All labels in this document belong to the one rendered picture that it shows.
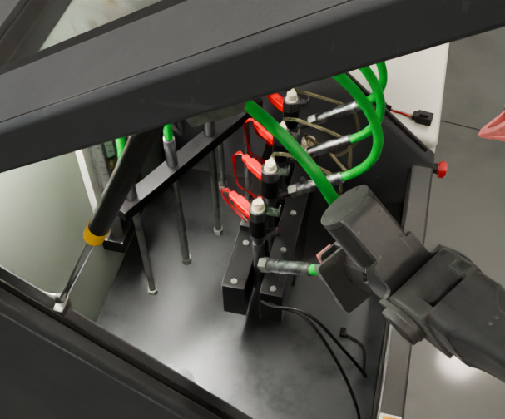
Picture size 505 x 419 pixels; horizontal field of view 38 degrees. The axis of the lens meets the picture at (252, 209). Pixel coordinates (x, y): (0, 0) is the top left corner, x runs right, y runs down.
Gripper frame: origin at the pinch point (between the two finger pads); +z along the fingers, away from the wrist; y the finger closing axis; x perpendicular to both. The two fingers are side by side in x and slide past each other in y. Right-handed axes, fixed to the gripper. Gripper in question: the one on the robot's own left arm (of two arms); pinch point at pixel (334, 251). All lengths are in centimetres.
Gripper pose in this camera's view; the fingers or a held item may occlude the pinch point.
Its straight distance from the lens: 89.2
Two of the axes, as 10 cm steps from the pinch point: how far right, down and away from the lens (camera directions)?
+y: -7.9, 5.9, -1.8
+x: 5.5, 8.0, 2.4
